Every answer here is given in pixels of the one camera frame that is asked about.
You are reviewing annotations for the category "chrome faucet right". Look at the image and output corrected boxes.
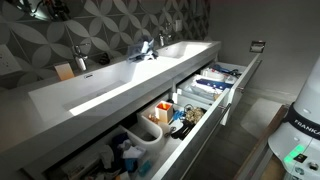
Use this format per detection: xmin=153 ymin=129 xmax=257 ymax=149
xmin=159 ymin=23 xmax=172 ymax=47

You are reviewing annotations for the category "far open drawer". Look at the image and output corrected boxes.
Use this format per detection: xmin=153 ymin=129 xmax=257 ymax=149
xmin=177 ymin=54 xmax=261 ymax=125

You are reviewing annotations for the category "blue grey crumpled cloth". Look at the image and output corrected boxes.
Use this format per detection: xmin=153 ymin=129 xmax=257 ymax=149
xmin=127 ymin=35 xmax=159 ymax=62

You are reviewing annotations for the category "chrome faucet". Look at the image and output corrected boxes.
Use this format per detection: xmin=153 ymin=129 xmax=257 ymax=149
xmin=159 ymin=23 xmax=172 ymax=47
xmin=72 ymin=44 xmax=88 ymax=71

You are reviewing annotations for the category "open drawer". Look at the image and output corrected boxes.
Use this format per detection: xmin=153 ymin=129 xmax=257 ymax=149
xmin=45 ymin=92 xmax=231 ymax=180
xmin=177 ymin=54 xmax=261 ymax=125

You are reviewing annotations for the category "white curved drawer organizer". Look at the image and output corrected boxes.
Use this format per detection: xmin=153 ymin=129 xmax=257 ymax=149
xmin=137 ymin=100 xmax=182 ymax=151

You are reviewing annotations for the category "toilet paper holder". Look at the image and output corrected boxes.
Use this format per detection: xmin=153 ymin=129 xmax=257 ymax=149
xmin=250 ymin=41 xmax=265 ymax=53

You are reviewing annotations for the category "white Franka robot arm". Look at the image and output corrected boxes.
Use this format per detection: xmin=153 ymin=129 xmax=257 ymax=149
xmin=268 ymin=58 xmax=320 ymax=180

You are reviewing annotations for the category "white square cup in drawer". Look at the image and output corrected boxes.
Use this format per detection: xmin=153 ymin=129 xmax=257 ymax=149
xmin=155 ymin=101 xmax=173 ymax=123

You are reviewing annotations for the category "dark blue pouch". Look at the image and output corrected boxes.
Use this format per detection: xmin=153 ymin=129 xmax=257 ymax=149
xmin=196 ymin=78 xmax=233 ymax=90

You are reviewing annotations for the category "gold jewelry bundle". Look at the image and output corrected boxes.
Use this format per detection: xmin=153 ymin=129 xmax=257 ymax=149
xmin=185 ymin=107 xmax=204 ymax=124

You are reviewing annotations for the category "white double sink vanity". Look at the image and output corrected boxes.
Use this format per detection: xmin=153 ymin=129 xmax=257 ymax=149
xmin=0 ymin=41 xmax=221 ymax=180

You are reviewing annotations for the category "near open drawer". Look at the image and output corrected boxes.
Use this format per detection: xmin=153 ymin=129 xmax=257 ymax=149
xmin=45 ymin=92 xmax=231 ymax=180

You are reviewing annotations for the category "chrome faucet left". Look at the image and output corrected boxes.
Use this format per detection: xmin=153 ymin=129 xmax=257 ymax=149
xmin=72 ymin=44 xmax=88 ymax=71

